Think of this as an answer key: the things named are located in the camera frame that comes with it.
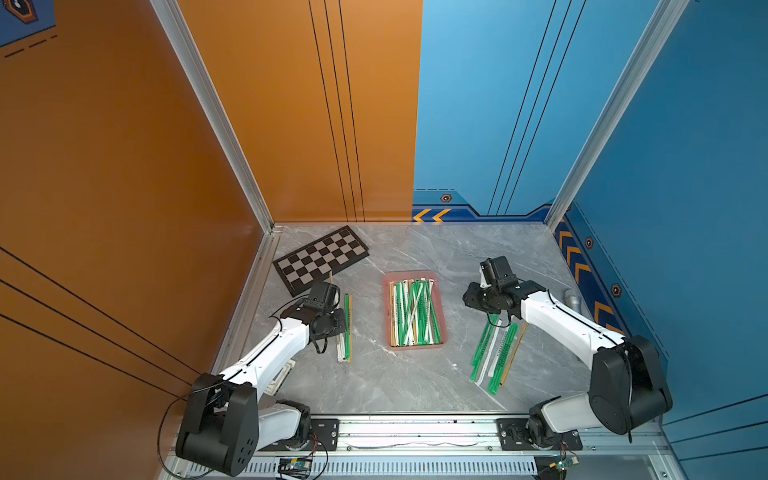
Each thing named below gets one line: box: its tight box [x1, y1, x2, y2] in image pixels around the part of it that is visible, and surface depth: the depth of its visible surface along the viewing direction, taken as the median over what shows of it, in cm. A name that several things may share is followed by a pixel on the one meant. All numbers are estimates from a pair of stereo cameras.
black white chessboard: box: [272, 225, 370, 297], surface depth 107 cm
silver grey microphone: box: [563, 289, 583, 314], surface depth 96 cm
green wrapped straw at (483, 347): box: [470, 314, 499, 382], surface depth 89 cm
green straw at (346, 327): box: [344, 293, 350, 360], surface depth 91 cm
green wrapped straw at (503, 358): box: [488, 323, 519, 396], surface depth 87 cm
